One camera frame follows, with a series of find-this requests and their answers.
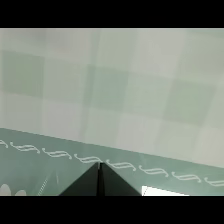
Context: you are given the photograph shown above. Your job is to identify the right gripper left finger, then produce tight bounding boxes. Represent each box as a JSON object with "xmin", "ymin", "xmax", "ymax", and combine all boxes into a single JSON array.
[{"xmin": 58, "ymin": 162, "xmax": 101, "ymax": 197}]

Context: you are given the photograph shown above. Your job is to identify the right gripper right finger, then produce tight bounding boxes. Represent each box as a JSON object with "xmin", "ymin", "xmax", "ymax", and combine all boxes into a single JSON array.
[{"xmin": 99, "ymin": 162, "xmax": 143, "ymax": 197}]

